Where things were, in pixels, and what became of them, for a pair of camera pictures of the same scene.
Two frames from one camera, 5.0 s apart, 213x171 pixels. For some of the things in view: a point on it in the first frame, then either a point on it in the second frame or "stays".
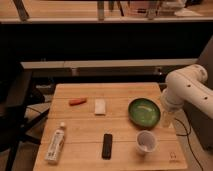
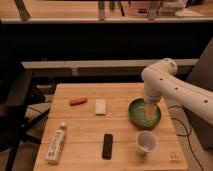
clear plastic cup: (146, 141) stays
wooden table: (118, 126) stays
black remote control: (107, 146) stays
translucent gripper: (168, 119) -> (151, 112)
